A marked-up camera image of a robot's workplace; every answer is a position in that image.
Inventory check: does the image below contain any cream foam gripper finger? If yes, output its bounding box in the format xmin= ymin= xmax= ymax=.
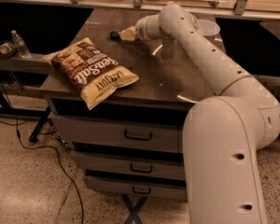
xmin=119 ymin=26 xmax=138 ymax=41

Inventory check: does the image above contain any dark blue rxbar wrapper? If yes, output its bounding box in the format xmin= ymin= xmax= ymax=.
xmin=110 ymin=31 xmax=120 ymax=40

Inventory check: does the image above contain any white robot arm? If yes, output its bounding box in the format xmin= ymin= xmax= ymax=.
xmin=119 ymin=3 xmax=280 ymax=224

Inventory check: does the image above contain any Late July chips bag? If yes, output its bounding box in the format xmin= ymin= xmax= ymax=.
xmin=43 ymin=37 xmax=139 ymax=110

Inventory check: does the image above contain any white bowl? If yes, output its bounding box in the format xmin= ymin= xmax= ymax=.
xmin=197 ymin=20 xmax=220 ymax=42

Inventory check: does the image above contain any grey side shelf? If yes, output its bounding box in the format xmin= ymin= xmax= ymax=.
xmin=0 ymin=54 xmax=53 ymax=75

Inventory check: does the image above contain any clear plastic water bottle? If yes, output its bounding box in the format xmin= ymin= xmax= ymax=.
xmin=11 ymin=30 xmax=31 ymax=58

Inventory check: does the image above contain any grey drawer cabinet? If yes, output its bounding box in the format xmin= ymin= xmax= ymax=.
xmin=41 ymin=8 xmax=213 ymax=187

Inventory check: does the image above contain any dark round dish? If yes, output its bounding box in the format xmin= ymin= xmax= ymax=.
xmin=0 ymin=41 xmax=16 ymax=60

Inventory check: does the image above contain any top drawer with handle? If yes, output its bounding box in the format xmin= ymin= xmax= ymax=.
xmin=50 ymin=115 xmax=182 ymax=153

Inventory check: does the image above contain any drawer with handle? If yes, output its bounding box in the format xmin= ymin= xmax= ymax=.
xmin=71 ymin=151 xmax=185 ymax=181
xmin=50 ymin=115 xmax=182 ymax=153
xmin=84 ymin=175 xmax=187 ymax=201

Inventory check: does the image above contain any middle drawer with handle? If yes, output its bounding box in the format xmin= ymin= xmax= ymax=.
xmin=71 ymin=151 xmax=185 ymax=181

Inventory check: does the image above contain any black floor cable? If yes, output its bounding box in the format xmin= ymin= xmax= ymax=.
xmin=0 ymin=115 xmax=85 ymax=224

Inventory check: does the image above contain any bottom drawer with handle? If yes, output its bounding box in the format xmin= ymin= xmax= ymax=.
xmin=84 ymin=175 xmax=187 ymax=201

